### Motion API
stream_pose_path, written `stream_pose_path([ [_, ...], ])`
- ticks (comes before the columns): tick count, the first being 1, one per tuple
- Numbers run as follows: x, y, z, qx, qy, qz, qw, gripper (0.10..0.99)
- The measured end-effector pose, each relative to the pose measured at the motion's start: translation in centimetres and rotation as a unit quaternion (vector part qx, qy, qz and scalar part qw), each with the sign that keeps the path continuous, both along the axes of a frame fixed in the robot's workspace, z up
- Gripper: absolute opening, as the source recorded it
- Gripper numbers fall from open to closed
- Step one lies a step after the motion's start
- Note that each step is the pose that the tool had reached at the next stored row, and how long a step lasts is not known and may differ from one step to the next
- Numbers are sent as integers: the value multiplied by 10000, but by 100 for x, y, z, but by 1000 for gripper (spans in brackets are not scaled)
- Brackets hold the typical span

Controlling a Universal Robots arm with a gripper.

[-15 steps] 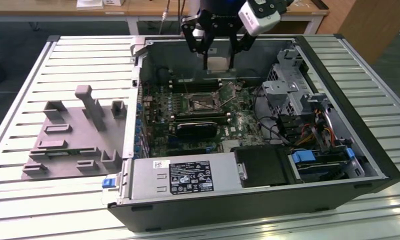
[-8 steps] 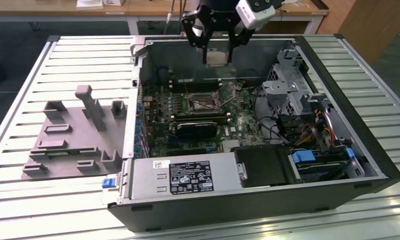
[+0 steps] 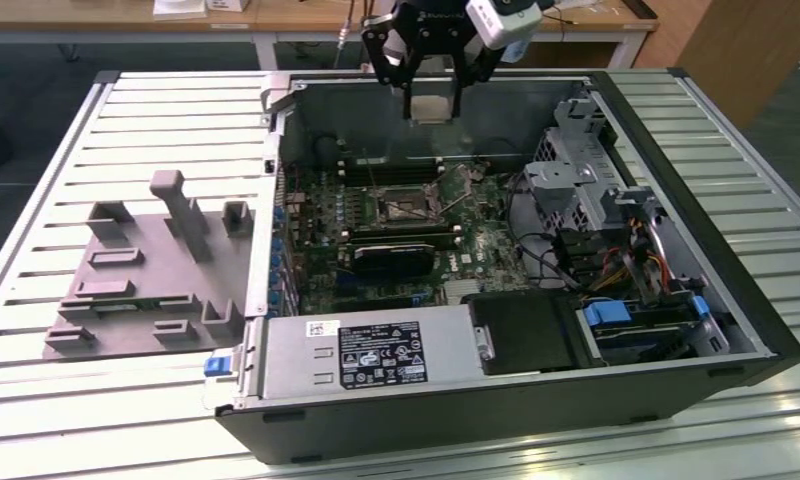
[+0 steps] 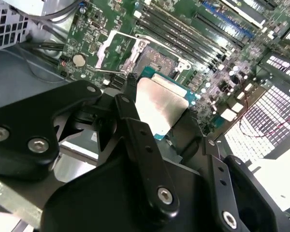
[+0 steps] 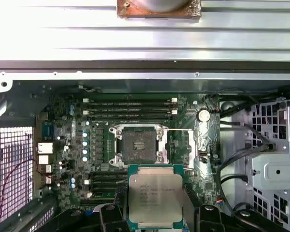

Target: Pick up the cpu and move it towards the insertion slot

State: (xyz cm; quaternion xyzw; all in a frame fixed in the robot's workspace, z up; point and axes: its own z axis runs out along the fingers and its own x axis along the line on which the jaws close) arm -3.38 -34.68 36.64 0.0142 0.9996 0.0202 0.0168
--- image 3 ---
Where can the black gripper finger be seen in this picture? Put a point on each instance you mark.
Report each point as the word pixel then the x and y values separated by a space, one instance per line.
pixel 476 62
pixel 389 70

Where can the silver square CPU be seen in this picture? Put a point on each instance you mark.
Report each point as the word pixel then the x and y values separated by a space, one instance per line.
pixel 432 107

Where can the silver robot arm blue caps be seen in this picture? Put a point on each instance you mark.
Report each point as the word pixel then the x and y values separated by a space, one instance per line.
pixel 395 54

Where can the CPU socket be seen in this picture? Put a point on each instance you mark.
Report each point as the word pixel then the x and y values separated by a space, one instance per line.
pixel 405 210

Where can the black expansion slot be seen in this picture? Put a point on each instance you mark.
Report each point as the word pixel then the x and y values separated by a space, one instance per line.
pixel 380 301

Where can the small white box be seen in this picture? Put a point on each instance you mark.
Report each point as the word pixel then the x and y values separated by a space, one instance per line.
pixel 229 5

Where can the grey metal drive cage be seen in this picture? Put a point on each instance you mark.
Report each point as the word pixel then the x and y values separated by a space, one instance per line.
pixel 560 185

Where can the large white box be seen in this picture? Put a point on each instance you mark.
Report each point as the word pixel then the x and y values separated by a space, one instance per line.
pixel 180 9

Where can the green motherboard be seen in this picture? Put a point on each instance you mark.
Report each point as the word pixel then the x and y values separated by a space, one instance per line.
pixel 487 250

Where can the black graphics card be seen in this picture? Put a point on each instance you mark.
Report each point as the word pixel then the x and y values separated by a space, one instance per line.
pixel 393 262

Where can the wooden cabinet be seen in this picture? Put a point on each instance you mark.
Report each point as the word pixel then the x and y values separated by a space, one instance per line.
pixel 754 50

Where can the small silver heat sink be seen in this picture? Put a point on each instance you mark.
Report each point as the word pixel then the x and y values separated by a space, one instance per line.
pixel 461 291

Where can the wooden desk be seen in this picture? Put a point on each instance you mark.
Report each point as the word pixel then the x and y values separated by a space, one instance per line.
pixel 73 25

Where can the hard disk in blue carrier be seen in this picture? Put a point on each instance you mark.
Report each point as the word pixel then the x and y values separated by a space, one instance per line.
pixel 607 312

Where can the black plastic air shroud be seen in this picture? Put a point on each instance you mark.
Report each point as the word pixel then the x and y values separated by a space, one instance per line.
pixel 527 330

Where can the grey parts rack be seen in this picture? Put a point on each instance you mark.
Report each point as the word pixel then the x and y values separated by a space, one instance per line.
pixel 153 280

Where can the black rating label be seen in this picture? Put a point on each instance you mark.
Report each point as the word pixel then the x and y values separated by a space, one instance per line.
pixel 380 357

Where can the small blue plastic clip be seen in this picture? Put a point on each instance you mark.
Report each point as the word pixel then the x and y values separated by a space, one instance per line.
pixel 699 310

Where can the silver power supply box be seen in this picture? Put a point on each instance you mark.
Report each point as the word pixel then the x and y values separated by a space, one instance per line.
pixel 293 360

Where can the blue case latch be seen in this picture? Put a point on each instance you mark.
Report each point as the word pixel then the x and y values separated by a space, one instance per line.
pixel 216 364

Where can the black open PC case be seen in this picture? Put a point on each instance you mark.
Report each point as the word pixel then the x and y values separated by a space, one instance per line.
pixel 440 425

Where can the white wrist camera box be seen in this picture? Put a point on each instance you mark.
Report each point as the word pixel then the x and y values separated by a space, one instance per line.
pixel 500 22

